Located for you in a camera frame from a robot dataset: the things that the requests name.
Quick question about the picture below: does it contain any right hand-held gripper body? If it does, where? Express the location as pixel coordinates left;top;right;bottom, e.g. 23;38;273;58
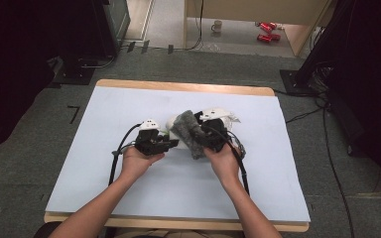
193;106;233;154

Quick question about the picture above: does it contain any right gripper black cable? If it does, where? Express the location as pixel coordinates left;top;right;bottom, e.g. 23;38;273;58
225;130;251;196

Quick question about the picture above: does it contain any wooden shelf unit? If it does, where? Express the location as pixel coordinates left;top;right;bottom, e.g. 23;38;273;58
183;0;332;58

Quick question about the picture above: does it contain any grey fuzzy cloth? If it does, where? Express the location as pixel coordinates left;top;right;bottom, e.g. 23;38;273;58
169;109;210;161

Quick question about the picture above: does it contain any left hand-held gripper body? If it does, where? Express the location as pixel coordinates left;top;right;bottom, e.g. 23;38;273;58
134;118;167;157

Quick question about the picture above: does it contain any black floor cable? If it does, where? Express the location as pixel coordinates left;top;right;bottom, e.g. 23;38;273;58
321;98;356;238

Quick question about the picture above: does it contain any black cabinet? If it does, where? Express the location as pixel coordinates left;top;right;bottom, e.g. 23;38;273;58
90;0;132;58

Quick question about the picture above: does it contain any panda plush toy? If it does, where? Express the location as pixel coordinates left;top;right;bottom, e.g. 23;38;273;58
165;110;241;152

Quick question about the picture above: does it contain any white foam board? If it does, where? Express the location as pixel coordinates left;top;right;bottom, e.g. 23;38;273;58
45;85;312;223

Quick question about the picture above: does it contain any black hanging cable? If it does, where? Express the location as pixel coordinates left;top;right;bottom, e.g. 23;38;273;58
184;0;205;52

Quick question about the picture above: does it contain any person's left hand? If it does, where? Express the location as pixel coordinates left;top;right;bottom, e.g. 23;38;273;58
120;145;167;182

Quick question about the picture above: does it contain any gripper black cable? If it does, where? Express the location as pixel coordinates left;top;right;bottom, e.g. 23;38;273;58
225;130;251;196
107;122;143;186

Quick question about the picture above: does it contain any wooden table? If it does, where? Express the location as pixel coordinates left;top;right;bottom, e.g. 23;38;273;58
43;78;311;232

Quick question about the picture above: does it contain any black stand base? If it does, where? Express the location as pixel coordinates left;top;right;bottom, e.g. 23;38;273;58
50;57;96;86
279;68;319;97

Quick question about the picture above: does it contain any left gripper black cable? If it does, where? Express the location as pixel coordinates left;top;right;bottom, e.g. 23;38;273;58
107;122;143;186

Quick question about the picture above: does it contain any beige mug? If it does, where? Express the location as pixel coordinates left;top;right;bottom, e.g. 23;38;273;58
210;19;223;35

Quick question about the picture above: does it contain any person's right hand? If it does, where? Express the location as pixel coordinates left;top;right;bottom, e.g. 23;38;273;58
202;142;243;182

